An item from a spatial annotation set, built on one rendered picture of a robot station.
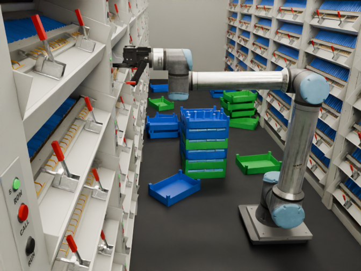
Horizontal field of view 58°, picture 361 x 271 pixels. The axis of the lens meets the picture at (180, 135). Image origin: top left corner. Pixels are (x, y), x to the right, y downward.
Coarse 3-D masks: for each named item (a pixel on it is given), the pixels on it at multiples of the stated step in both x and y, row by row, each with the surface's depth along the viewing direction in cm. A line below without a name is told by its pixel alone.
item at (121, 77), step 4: (116, 52) 158; (116, 72) 143; (116, 76) 136; (120, 76) 139; (124, 76) 141; (120, 80) 134; (124, 80) 137; (120, 84) 128; (116, 88) 104; (120, 88) 123; (116, 92) 105; (116, 96) 105; (116, 100) 109
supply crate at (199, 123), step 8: (184, 112) 236; (192, 112) 238; (200, 112) 239; (208, 112) 239; (216, 112) 240; (184, 120) 229; (192, 120) 235; (200, 120) 220; (208, 120) 221; (216, 120) 221; (224, 120) 222; (192, 128) 221; (200, 128) 222
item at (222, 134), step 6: (186, 132) 222; (192, 132) 223; (198, 132) 223; (204, 132) 224; (210, 132) 224; (216, 132) 225; (222, 132) 225; (186, 138) 224; (192, 138) 224; (198, 138) 225; (204, 138) 226; (210, 138) 226; (216, 138) 227
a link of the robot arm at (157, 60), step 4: (156, 48) 134; (160, 48) 134; (152, 52) 133; (156, 52) 132; (160, 52) 132; (152, 56) 132; (156, 56) 131; (160, 56) 131; (152, 60) 133; (156, 60) 131; (160, 60) 131; (152, 64) 134; (156, 64) 132; (160, 64) 132; (156, 68) 134; (160, 68) 134
